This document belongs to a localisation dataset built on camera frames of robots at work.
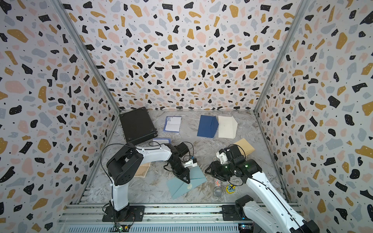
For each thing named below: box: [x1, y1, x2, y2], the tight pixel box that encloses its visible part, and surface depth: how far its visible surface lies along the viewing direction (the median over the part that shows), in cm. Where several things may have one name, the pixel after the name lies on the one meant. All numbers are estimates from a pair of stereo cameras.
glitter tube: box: [213, 178, 223, 199], surface depth 80 cm
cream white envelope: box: [218, 115, 238, 139], surface depth 112 cm
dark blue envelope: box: [196, 115, 220, 138], surface depth 115 cm
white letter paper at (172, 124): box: [163, 116, 182, 133], surface depth 116 cm
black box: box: [119, 106, 158, 145], surface depth 111 cm
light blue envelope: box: [166, 165, 208, 200], surface depth 85 cm
